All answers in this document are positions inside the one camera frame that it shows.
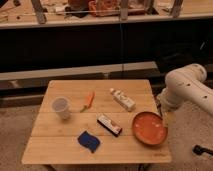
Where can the orange ceramic bowl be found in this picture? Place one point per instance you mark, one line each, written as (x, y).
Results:
(148, 128)

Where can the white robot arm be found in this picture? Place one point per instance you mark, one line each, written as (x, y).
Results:
(185, 84)

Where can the orange toy carrot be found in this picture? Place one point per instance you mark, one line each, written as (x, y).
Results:
(88, 102)

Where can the white bottle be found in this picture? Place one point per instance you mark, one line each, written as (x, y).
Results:
(122, 99)

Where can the black and white box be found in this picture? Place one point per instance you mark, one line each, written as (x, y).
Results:
(109, 124)

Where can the wooden folding table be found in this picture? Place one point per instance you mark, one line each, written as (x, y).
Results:
(55, 141)

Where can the translucent plastic cup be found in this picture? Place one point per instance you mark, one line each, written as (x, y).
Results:
(60, 106)

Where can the blue sponge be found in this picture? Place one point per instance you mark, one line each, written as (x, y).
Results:
(89, 141)

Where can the black object on floor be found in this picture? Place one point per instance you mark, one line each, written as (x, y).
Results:
(200, 150)

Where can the wooden workbench in background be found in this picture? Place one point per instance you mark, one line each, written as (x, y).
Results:
(43, 13)

